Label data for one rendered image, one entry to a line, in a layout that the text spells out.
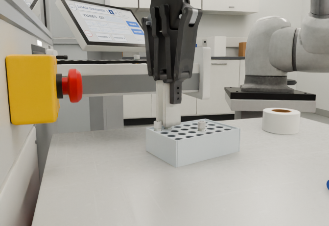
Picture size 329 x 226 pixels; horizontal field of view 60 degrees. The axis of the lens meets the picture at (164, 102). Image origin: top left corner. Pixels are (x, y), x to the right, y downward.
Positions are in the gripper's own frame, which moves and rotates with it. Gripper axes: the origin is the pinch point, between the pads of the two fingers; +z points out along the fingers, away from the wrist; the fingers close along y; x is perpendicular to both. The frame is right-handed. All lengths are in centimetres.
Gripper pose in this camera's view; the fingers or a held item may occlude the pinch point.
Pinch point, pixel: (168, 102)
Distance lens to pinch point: 44.9
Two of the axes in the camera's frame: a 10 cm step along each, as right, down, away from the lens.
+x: -8.4, 0.9, -5.3
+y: -5.4, -1.4, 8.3
